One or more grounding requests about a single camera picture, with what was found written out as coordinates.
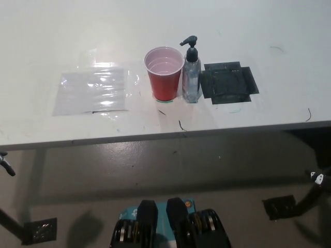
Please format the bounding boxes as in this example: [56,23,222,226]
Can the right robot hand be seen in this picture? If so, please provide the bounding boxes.
[305,169,331,185]

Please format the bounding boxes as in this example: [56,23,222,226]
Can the clear hand soap pump bottle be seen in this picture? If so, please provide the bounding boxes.
[179,35,202,104]

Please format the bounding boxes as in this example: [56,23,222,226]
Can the robot torso black and teal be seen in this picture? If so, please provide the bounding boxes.
[110,197,232,248]

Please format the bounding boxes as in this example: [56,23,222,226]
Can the black table leg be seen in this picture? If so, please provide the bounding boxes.
[296,180,327,216]
[0,206,28,245]

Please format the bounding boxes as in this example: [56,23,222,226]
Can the black tape patch on table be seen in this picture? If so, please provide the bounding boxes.
[200,61,260,105]

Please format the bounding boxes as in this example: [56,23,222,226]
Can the red plastic cup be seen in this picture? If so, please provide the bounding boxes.
[144,46,185,102]

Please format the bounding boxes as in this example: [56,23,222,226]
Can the clear plastic sheet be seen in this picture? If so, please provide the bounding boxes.
[52,67,129,117]

